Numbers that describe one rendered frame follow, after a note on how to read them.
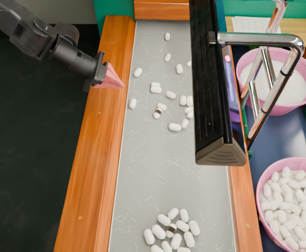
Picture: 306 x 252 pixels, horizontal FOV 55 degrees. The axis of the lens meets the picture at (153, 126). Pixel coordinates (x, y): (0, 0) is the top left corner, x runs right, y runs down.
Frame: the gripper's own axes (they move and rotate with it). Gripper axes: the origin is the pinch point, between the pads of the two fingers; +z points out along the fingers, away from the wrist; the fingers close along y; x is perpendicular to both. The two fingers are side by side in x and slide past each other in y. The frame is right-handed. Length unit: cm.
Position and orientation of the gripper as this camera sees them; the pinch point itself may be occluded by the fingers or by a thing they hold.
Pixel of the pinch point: (120, 86)
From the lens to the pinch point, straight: 81.8
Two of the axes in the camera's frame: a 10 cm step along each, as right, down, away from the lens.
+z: 7.7, 4.0, 5.0
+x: -6.3, 4.0, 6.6
